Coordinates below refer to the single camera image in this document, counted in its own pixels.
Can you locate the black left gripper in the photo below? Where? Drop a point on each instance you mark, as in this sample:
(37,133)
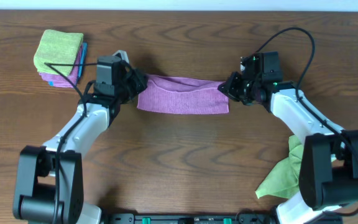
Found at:
(137,83)

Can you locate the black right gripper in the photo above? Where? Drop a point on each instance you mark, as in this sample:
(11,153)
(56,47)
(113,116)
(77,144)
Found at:
(228,87)

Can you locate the purple microfiber cloth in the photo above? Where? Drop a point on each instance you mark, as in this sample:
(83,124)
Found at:
(179,95)

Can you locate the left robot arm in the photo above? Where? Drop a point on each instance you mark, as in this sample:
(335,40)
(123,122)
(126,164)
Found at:
(49,180)

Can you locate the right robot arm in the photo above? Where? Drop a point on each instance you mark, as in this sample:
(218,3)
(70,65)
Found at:
(329,168)

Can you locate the folded blue cloth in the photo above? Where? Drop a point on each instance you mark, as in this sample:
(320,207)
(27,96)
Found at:
(76,72)

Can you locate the folded green cloth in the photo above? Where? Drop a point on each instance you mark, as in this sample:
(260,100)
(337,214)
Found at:
(57,47)

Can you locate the crumpled green microfiber cloth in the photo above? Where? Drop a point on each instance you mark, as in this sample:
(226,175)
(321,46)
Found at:
(283,180)

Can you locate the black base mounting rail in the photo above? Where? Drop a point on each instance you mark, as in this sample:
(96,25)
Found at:
(241,218)

